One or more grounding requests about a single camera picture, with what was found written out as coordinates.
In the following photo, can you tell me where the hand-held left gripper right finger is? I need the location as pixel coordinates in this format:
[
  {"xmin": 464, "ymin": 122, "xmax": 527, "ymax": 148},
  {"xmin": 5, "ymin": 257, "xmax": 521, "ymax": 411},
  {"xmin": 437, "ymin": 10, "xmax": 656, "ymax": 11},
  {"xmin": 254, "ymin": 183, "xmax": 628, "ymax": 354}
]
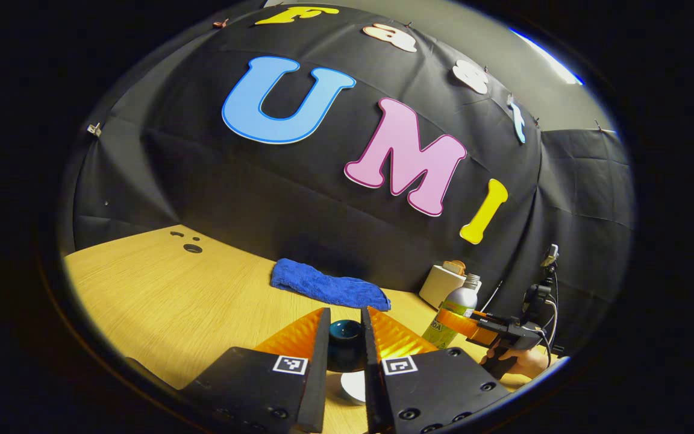
[{"xmin": 360, "ymin": 306, "xmax": 511, "ymax": 434}]

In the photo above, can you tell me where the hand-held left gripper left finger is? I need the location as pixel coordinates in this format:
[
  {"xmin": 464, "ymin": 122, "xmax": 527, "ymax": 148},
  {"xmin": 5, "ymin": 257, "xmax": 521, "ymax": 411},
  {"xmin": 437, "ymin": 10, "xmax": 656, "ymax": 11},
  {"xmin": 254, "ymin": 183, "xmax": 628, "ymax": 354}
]
[{"xmin": 180, "ymin": 307, "xmax": 331, "ymax": 434}]

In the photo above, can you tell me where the teal teacup white inside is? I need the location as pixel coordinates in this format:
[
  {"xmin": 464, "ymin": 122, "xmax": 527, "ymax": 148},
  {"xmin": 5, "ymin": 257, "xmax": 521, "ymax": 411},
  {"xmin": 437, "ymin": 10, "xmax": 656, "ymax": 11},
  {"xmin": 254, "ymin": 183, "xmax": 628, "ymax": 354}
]
[{"xmin": 340, "ymin": 371, "xmax": 367, "ymax": 406}]

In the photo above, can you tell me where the silver water bottle green label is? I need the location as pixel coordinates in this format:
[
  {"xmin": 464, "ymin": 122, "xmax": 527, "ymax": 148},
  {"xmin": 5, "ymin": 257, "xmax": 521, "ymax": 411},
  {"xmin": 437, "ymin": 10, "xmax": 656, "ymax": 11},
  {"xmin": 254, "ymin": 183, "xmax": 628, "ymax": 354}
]
[{"xmin": 422, "ymin": 273, "xmax": 482, "ymax": 350}]

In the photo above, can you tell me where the blue towel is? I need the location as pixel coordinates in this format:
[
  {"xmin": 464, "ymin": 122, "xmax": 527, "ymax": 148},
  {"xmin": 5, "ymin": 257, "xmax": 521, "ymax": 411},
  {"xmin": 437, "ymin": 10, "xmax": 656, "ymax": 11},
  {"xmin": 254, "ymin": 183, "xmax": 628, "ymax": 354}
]
[{"xmin": 270, "ymin": 258, "xmax": 392, "ymax": 312}]

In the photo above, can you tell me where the black backdrop cloth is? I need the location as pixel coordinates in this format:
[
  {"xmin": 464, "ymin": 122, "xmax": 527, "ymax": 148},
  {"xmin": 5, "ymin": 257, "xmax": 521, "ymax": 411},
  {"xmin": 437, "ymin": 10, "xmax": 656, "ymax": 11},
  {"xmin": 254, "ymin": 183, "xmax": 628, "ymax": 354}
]
[{"xmin": 61, "ymin": 3, "xmax": 636, "ymax": 356}]

